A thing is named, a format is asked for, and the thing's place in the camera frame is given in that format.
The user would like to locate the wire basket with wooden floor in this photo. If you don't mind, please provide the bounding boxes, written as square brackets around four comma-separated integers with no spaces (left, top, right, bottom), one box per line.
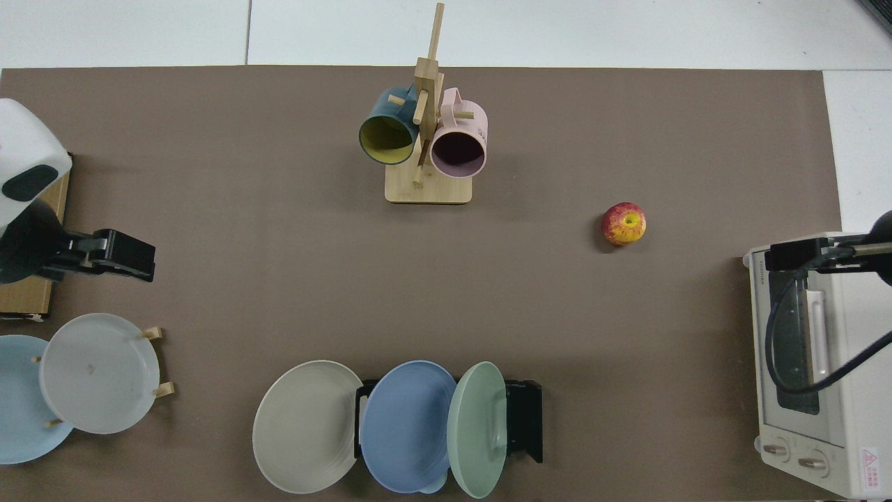
[0,155,72,321]

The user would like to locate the dark grey device corner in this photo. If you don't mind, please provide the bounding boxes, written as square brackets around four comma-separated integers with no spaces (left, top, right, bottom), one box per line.
[859,0,892,34]

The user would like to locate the dark teal cup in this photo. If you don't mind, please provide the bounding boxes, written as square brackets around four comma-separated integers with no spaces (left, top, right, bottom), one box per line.
[358,85,421,166]

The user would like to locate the wooden plate rack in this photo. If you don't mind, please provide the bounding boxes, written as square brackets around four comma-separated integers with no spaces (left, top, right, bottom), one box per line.
[31,326,175,428]

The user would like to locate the pale toaster oven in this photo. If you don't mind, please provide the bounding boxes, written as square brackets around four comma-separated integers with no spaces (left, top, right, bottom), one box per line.
[742,231,892,500]

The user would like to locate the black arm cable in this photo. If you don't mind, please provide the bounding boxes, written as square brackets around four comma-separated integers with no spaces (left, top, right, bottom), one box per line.
[764,245,892,395]

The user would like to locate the pale green plate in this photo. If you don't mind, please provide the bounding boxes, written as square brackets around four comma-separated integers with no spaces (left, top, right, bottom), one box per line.
[447,361,508,500]

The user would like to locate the brown table cloth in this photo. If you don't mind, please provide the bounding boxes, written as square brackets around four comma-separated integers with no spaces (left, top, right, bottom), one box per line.
[0,66,844,502]

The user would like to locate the beige plate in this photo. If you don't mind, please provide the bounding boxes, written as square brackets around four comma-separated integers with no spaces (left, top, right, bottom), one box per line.
[252,360,367,495]

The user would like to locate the light blue plate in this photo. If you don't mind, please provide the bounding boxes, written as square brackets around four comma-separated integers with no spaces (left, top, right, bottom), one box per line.
[0,335,74,465]

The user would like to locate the red yellow apple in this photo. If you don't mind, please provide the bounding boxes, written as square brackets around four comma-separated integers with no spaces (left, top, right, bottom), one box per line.
[602,202,647,246]

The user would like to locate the grey plate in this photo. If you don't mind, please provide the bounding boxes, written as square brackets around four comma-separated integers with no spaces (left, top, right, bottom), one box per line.
[39,313,161,435]

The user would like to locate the black dish rack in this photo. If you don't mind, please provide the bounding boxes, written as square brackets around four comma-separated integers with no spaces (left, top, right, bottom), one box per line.
[354,379,544,464]

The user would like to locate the wooden cup stand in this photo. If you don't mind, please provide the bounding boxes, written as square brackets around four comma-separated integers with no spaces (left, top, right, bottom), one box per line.
[385,2,474,205]

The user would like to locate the pink cup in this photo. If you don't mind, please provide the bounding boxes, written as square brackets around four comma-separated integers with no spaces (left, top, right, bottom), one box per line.
[429,87,489,178]

